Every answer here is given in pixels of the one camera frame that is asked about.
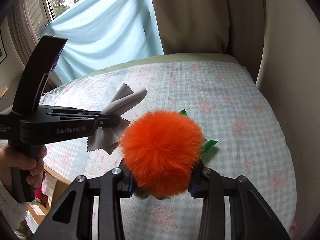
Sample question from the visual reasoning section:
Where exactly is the grey microfiber cloth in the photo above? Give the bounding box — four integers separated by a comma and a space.
87, 83, 148, 154

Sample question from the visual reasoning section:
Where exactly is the orange fur pompom charm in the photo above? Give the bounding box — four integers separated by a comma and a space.
119, 110, 204, 200

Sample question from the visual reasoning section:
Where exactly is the person left hand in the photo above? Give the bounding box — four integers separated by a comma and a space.
1, 144, 47, 193

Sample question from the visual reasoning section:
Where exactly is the cardboard box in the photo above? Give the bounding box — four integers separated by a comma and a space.
25, 165, 71, 232

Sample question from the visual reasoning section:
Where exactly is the checkered floral bed cover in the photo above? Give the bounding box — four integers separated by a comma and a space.
41, 61, 297, 239

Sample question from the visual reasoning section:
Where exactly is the green packaged black item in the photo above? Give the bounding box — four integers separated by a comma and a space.
178, 108, 219, 159

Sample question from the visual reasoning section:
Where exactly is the light blue curtain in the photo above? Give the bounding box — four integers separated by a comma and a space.
40, 0, 163, 83

